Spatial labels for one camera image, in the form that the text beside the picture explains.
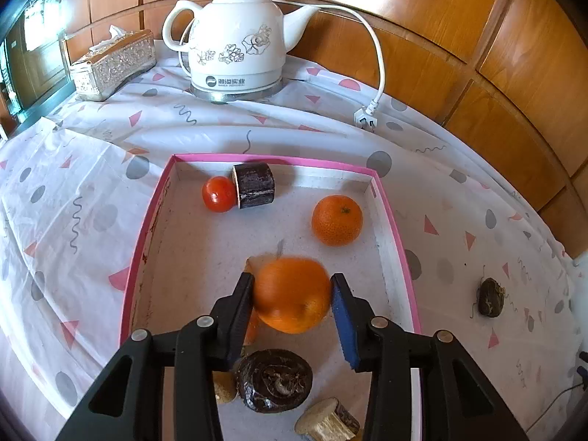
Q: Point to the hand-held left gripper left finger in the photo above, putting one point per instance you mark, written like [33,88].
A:
[239,317]

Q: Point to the small yellow-green round fruit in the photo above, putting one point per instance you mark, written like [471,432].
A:
[225,388]

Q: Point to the pink-rimmed shallow tray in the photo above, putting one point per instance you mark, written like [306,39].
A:
[197,248]

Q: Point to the pale cut yam piece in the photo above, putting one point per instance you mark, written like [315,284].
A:
[321,422]

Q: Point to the silver ornate tissue box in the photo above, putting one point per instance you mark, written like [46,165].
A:
[115,66]

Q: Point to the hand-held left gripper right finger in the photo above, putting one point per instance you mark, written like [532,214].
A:
[342,326]

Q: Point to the small orange carrot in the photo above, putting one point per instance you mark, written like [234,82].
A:
[251,328]

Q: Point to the dark brown taro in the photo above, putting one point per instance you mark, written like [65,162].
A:
[275,379]
[490,298]

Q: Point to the white floral electric kettle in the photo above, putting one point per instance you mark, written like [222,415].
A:
[234,55]

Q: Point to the orange mandarin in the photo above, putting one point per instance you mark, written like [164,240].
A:
[291,298]
[337,220]

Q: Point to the red tomato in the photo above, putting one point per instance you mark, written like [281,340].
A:
[218,195]

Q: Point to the glass window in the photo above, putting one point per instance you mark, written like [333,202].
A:
[32,55]

